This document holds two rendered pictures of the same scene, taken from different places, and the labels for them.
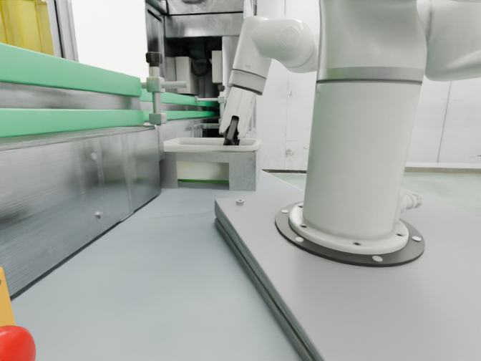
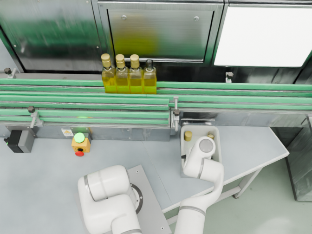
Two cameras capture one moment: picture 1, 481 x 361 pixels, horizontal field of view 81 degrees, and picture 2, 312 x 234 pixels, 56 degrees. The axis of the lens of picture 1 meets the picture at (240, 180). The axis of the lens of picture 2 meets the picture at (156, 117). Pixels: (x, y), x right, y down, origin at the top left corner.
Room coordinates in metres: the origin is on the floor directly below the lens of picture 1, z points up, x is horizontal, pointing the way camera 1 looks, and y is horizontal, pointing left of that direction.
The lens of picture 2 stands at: (0.39, -0.49, 2.00)
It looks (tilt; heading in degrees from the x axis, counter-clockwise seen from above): 58 degrees down; 84
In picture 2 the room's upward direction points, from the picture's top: straight up
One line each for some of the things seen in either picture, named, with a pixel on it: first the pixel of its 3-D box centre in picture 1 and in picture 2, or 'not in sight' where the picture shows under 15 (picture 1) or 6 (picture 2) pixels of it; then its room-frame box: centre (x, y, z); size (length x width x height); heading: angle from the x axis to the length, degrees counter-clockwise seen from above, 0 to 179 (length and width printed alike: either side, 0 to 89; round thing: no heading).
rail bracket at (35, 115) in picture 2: not in sight; (34, 121); (-0.06, 0.21, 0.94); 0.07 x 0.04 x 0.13; 83
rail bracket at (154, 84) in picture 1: (143, 89); (175, 114); (0.55, 0.18, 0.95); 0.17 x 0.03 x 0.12; 83
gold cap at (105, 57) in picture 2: not in sight; (106, 60); (0.28, 0.34, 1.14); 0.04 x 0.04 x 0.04
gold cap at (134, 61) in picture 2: not in sight; (134, 61); (0.39, 0.32, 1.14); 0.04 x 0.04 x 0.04
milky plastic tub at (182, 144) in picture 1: (211, 160); (199, 151); (0.65, 0.07, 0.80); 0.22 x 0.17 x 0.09; 83
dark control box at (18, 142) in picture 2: not in sight; (21, 141); (-0.17, 0.20, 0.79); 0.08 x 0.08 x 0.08; 83
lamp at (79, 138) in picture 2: not in sight; (79, 137); (0.11, 0.17, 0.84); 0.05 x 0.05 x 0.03
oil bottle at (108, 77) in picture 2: not in sight; (111, 84); (0.28, 0.34, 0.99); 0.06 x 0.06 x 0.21; 83
